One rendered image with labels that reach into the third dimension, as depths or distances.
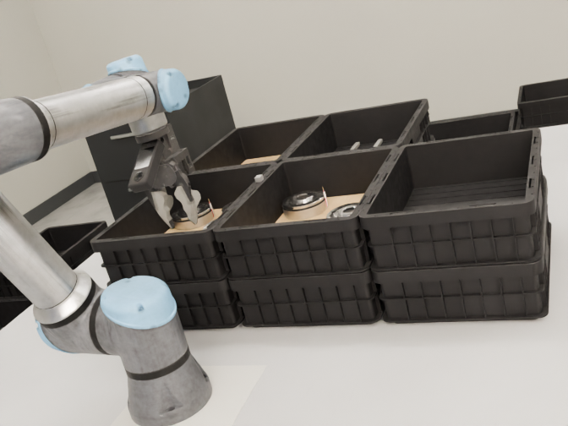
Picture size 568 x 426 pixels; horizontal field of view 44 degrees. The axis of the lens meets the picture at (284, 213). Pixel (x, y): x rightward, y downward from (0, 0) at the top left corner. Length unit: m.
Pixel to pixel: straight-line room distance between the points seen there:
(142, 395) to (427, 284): 0.54
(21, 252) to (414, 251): 0.66
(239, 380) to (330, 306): 0.23
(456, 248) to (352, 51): 3.70
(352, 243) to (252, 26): 3.86
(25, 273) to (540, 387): 0.82
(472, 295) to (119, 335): 0.61
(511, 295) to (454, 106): 3.62
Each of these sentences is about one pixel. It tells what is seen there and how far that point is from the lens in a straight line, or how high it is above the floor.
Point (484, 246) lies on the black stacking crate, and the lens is 1.26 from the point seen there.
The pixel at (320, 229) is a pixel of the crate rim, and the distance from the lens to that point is 1.29.
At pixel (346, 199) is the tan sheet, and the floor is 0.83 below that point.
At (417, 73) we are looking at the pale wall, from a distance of 4.83.
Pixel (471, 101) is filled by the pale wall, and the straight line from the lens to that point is 4.83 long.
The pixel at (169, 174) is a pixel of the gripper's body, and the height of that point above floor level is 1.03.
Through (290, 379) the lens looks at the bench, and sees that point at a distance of 1.29.
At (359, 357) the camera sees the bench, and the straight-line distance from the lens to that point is 1.30.
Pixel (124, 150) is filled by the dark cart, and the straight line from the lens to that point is 3.25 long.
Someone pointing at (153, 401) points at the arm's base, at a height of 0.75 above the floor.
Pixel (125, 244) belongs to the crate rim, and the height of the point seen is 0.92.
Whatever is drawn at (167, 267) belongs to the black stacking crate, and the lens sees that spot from 1.49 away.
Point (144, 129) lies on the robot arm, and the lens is 1.46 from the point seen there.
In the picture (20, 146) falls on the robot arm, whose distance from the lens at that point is 1.03.
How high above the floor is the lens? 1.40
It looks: 20 degrees down
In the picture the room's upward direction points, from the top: 15 degrees counter-clockwise
